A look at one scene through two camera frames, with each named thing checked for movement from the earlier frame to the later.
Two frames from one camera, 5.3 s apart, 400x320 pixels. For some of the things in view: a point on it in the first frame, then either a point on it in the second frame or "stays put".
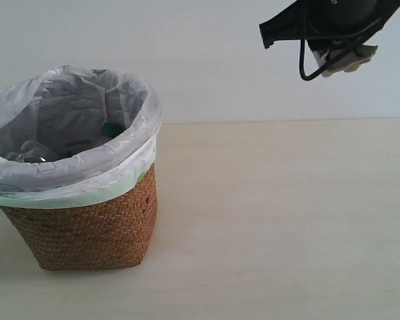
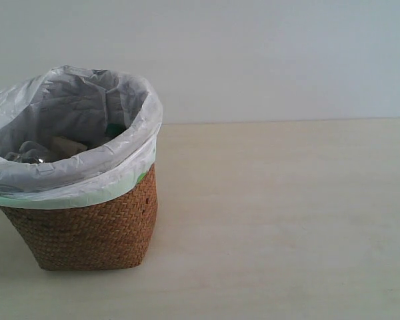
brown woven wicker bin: [113, 234] stays put
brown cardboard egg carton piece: [350, 62] to [63, 147]
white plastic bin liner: [103, 123] stays put
